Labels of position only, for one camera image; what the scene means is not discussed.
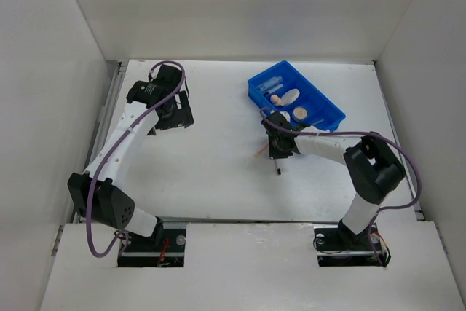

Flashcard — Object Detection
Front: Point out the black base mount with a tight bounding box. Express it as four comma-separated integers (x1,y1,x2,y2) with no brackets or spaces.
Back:
117,221,187,268
312,224,392,268

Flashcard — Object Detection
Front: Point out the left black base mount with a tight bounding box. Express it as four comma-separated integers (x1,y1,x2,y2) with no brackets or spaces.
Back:
117,221,187,268

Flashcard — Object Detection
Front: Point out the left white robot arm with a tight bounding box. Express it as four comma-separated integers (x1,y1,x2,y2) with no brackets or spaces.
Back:
68,60,194,251

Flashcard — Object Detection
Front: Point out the small white black-capped bottle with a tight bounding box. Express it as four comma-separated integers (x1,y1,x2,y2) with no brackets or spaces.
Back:
263,84,283,96

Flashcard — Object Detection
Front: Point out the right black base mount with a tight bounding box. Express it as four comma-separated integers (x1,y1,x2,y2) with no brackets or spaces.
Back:
312,224,392,268

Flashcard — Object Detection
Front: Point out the round white powder puff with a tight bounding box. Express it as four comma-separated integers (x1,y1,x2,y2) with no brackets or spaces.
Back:
281,88,300,106

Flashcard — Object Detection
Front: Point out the thin pink mascara brush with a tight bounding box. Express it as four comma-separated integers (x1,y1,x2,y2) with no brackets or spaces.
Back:
275,160,282,176

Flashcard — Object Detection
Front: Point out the grey pink lip pencil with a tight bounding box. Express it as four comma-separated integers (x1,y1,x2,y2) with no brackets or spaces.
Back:
311,119,325,126

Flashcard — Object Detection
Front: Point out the round compact powder jar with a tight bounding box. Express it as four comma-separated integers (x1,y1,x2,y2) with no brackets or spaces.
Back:
292,106,309,122

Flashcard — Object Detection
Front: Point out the blue plastic organizer bin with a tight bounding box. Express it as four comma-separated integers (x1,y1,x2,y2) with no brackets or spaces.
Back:
248,60,346,132

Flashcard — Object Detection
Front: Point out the pink thick makeup stick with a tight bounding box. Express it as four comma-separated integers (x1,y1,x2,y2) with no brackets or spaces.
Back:
253,143,269,159

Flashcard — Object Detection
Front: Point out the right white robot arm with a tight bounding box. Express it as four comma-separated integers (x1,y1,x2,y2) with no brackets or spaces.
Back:
261,111,406,248

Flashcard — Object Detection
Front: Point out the clear plastic bottle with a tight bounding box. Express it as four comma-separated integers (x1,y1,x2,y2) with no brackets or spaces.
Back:
257,76,283,92

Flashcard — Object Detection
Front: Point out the beige makeup sponge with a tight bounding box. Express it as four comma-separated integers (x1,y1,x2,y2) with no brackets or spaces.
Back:
270,95,282,106

